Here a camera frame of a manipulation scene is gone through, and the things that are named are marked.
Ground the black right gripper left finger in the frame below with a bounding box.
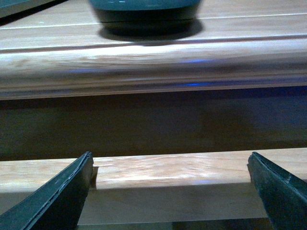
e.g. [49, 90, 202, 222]
[0, 152, 94, 230]

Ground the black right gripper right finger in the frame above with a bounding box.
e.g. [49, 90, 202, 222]
[248, 152, 307, 230]

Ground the dark grey wireless mouse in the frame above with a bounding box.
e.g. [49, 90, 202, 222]
[90, 0, 201, 36]

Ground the wooden keyboard tray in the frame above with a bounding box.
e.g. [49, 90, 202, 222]
[0, 148, 307, 225]

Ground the wooden computer desk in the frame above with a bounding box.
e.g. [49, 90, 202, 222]
[0, 0, 307, 161]

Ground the grey open laptop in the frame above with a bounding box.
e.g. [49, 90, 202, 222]
[0, 0, 65, 19]

